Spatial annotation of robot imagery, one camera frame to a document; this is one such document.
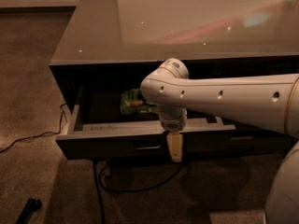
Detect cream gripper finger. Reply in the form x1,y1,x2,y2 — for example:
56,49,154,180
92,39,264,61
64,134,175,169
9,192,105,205
166,133,183,162

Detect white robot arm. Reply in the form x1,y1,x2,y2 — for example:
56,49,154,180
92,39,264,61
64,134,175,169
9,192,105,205
140,58,299,224

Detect thick black floor cable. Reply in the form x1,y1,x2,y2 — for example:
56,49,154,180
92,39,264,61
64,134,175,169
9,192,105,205
93,160,106,224

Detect green snack bag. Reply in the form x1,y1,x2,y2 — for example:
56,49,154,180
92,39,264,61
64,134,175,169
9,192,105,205
120,89,157,115

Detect dark drawer cabinet glossy top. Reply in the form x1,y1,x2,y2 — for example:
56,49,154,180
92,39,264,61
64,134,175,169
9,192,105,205
50,0,299,163

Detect thin black floor cable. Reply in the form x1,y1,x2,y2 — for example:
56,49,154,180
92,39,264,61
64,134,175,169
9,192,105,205
0,102,69,154

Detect drawer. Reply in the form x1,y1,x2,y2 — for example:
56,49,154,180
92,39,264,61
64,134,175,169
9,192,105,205
56,86,235,161
184,131,294,156

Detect cabinet metal leg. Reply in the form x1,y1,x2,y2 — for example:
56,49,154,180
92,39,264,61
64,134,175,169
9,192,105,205
105,161,112,179

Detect black looped cable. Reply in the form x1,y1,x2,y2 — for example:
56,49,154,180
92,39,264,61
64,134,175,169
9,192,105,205
98,161,186,194

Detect black tube on floor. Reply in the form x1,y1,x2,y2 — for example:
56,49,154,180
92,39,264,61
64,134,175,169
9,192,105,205
15,198,42,224

